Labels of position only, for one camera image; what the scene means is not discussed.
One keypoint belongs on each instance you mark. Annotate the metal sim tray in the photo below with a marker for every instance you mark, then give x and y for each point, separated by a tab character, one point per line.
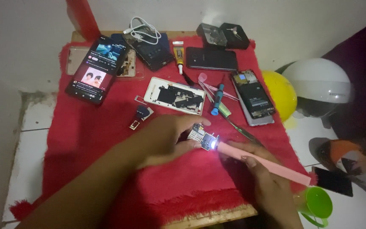
141	100

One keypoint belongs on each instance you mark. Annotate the black smartphone with dark screen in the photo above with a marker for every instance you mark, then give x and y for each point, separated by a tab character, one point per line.
211	59

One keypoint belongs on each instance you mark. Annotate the person's left hand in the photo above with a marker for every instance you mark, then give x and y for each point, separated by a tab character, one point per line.
157	140

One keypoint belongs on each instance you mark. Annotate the yellow helmet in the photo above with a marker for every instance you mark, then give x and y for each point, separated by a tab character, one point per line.
281	93

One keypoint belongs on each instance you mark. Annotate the orange and white helmet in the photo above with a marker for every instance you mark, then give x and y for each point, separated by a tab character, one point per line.
342	154

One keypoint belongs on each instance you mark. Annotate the red post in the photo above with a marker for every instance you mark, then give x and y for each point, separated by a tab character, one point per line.
81	17

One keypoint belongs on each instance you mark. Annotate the pink lighted pen tool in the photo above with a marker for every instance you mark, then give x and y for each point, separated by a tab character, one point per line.
284	171

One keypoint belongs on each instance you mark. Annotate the white phone frame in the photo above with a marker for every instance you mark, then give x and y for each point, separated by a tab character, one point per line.
176	95

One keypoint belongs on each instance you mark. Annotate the yellow glue tube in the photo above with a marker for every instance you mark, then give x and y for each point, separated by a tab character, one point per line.
179	55

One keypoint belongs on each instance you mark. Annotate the black smartphone with lit screen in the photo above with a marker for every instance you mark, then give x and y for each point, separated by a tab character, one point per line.
97	71

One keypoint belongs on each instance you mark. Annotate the blue screwdriver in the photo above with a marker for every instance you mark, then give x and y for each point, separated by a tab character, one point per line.
218	98

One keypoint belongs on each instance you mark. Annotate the black phone with glossy screen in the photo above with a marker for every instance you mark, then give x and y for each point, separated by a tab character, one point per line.
334	182

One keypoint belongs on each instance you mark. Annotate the pink plastic pry tool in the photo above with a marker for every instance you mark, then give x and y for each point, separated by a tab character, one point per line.
203	78

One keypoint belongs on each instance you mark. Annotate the black box with clear lid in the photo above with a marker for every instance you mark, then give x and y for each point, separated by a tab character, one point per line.
211	35

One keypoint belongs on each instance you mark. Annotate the opened silver phone with battery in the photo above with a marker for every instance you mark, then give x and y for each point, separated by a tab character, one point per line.
254	97

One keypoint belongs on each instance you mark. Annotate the metal tweezers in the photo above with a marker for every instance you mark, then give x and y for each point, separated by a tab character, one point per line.
207	92

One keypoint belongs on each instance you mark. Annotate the dark maroon cloth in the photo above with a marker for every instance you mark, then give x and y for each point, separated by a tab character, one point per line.
365	79

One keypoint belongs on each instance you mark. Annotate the green toothbrush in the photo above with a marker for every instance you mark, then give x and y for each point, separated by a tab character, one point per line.
233	122

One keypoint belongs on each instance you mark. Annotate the clear phone case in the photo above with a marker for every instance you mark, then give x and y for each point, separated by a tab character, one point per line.
75	59

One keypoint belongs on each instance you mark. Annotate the opened black phone body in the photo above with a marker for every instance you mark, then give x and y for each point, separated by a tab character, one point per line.
152	54

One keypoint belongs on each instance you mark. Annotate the dark blue phone cover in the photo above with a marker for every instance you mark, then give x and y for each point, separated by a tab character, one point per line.
165	37

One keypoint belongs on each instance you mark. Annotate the green plastic cup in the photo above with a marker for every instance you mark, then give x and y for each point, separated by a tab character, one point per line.
318	203

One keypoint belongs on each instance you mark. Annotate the small phone circuit board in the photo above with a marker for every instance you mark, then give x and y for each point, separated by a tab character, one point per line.
199	135

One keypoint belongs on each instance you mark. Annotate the red fringed cloth mat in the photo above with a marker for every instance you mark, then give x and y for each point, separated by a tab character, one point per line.
87	143

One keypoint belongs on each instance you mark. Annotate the person's right hand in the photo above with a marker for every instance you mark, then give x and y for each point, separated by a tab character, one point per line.
270	187

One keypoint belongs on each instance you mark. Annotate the small camera module part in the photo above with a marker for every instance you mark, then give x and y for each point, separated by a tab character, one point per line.
141	116

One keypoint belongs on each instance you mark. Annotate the black box with small parts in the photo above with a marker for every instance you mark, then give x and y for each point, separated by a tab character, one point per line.
235	37

